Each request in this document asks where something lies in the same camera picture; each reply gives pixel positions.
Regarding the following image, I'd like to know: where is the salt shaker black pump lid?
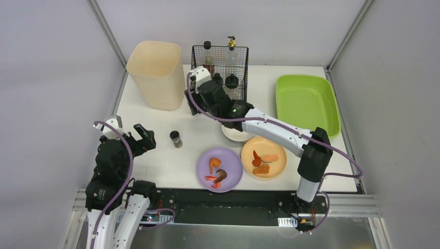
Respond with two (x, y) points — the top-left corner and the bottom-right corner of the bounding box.
(212, 73), (223, 86)

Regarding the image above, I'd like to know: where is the clear jar black spout lid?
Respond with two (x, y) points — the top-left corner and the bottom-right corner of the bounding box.
(225, 74), (239, 89)

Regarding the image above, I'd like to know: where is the small pepper jar black lid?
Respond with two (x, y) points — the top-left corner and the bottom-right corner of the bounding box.
(169, 130), (183, 148)

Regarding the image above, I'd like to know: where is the soy sauce bottle red label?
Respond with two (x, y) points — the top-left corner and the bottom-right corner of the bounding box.
(202, 41), (215, 76)

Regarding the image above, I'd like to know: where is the clear bottle gold pump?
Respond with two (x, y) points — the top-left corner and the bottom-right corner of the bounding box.
(225, 36), (237, 69)

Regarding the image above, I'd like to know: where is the beige plastic bin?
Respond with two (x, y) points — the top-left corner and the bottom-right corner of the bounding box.
(126, 40), (186, 111)

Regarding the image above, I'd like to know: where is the orange plastic plate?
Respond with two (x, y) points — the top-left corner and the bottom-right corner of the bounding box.
(241, 136), (287, 179)

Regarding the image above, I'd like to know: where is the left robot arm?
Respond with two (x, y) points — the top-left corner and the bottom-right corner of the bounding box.
(85, 123), (158, 248)

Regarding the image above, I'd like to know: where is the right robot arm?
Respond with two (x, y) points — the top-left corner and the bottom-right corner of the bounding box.
(186, 76), (333, 203)

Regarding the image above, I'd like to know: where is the white ceramic bowl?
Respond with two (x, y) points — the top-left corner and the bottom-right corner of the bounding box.
(221, 125), (254, 143)

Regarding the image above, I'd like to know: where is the orange shrimp food piece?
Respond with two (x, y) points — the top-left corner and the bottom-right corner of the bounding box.
(209, 158), (222, 174)

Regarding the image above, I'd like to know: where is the purple plastic plate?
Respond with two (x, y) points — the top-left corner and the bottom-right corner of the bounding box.
(196, 147), (243, 193)

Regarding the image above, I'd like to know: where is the brown mushroom food piece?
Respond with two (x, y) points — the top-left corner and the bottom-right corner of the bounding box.
(214, 169), (227, 184)

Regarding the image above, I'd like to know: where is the salmon sushi food piece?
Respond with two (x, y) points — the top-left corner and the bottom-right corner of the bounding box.
(261, 154), (279, 164)

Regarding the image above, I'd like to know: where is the fried chicken food piece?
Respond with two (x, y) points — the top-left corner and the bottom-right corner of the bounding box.
(253, 164), (270, 175)

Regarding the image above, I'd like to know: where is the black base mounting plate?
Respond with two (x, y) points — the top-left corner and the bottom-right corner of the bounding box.
(141, 188), (327, 226)

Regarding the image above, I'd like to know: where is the green plastic tub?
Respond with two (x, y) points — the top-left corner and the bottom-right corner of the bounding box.
(275, 74), (341, 139)

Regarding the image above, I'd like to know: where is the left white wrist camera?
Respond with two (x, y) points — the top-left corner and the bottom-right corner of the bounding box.
(93, 115), (125, 140)

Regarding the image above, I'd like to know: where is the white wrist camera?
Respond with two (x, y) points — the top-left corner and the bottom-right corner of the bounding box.
(93, 115), (125, 140)
(187, 66), (212, 93)

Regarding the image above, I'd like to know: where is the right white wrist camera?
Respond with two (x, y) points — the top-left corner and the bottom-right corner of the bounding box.
(187, 66), (212, 93)

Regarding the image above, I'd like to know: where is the black wire basket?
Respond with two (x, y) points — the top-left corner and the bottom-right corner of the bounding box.
(191, 45), (249, 101)

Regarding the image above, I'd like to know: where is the aluminium frame rail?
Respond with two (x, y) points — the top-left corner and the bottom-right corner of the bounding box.
(86, 0), (127, 68)

